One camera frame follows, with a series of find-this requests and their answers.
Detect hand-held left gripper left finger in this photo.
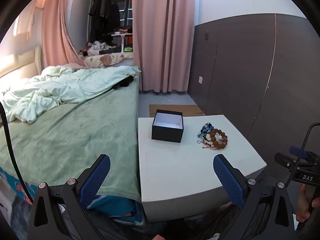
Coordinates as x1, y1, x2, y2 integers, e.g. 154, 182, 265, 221
27, 154, 111, 240

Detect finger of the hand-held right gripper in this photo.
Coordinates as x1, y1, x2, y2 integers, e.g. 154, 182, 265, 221
274, 152, 302, 172
289, 146, 318, 163

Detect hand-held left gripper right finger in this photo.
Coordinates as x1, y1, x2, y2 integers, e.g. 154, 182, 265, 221
213, 154, 300, 240

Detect white pink bead bracelet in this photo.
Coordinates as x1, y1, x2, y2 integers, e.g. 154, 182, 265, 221
202, 139, 220, 151

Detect brown wooden bead bracelet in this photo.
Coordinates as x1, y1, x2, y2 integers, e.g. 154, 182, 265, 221
209, 129, 228, 148

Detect blue woven bracelet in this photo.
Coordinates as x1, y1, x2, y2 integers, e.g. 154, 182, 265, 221
200, 122, 213, 137

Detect black jewelry box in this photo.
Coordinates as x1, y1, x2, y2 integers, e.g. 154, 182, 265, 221
151, 109, 184, 143

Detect person's right hand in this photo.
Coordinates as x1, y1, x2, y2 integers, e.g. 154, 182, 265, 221
296, 184, 314, 223

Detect teal printed blanket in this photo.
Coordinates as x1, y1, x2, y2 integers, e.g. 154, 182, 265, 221
0, 166, 145, 225

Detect green bed sheet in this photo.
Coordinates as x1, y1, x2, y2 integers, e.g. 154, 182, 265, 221
0, 77, 143, 203

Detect white square table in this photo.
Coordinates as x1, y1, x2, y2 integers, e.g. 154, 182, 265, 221
138, 115, 267, 223

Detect flat brown cardboard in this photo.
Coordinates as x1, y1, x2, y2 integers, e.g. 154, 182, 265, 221
149, 104, 204, 117

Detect pale green duvet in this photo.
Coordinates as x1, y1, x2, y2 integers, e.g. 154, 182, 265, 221
0, 65, 142, 123

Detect black cloth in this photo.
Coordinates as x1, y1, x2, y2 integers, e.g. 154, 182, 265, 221
112, 76, 134, 90

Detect pink pillow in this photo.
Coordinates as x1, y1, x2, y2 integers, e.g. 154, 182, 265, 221
62, 62, 87, 70

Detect cream cartoon printed quilt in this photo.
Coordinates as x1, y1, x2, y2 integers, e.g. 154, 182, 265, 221
84, 51, 134, 68

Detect pile of plush toys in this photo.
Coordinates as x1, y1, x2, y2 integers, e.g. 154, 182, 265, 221
79, 40, 118, 57

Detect beige padded headboard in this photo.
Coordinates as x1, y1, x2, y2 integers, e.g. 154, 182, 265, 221
0, 45, 43, 79

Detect small white folding table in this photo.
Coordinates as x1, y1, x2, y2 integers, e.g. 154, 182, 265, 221
111, 31, 133, 53

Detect pink straight curtain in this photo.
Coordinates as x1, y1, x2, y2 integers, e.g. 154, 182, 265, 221
132, 0, 195, 93

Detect pink draped curtain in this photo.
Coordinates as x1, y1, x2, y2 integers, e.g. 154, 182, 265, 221
41, 0, 88, 68

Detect dark hanging clothes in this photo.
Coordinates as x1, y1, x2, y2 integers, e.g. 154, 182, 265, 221
88, 0, 113, 42

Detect black cable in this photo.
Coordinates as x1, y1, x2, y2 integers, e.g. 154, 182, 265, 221
0, 104, 34, 204

